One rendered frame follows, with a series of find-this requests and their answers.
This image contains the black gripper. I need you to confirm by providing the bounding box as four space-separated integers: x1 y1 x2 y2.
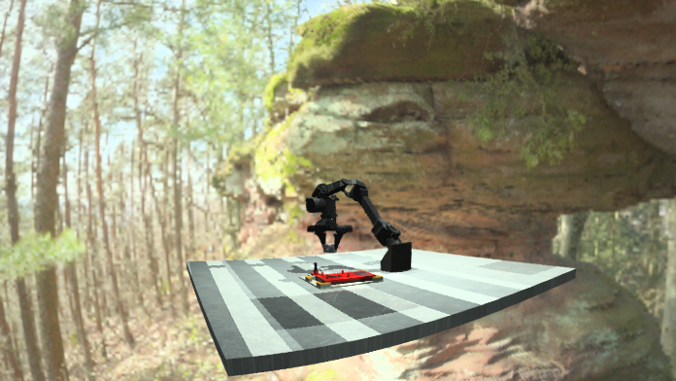
307 212 353 250

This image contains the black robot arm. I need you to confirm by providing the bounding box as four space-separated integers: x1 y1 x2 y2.
305 178 402 248

